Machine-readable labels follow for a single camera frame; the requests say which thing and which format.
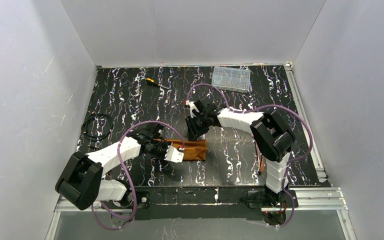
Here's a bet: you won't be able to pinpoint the aluminium frame rail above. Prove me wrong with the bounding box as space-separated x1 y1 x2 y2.
46 186 356 240

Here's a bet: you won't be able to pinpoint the clear plastic parts box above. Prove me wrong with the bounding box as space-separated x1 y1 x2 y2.
209 66 251 93

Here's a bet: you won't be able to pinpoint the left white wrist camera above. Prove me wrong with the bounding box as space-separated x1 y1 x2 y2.
164 145 184 163

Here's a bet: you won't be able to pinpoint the purple cable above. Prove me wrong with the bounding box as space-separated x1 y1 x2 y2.
185 82 314 229
90 120 186 231

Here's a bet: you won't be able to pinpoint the orange black screwdriver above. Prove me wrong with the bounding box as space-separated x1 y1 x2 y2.
145 77 165 88

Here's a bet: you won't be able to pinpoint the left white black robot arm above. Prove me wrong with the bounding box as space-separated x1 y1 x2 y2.
55 123 170 210

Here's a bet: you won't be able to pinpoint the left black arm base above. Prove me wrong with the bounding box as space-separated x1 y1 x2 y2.
100 187 151 210

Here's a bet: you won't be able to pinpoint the copper cake server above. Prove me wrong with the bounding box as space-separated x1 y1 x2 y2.
258 155 266 173

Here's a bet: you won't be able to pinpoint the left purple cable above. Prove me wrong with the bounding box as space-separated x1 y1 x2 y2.
90 120 186 231

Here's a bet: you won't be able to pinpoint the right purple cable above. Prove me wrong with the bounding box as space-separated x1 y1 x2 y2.
185 82 314 229

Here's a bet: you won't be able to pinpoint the copper fork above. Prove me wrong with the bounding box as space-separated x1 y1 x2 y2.
254 141 262 157

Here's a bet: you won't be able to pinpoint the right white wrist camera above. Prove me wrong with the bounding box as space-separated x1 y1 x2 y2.
185 100 201 118

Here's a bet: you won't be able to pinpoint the orange cloth napkin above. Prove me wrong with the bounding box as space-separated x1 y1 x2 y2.
157 138 208 161

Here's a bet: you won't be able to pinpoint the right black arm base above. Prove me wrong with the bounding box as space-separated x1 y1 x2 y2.
241 188 299 209

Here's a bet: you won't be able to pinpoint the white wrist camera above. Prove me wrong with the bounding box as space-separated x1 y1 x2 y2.
185 100 201 118
164 145 184 163

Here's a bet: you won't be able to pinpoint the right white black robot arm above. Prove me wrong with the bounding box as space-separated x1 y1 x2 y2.
185 97 296 200

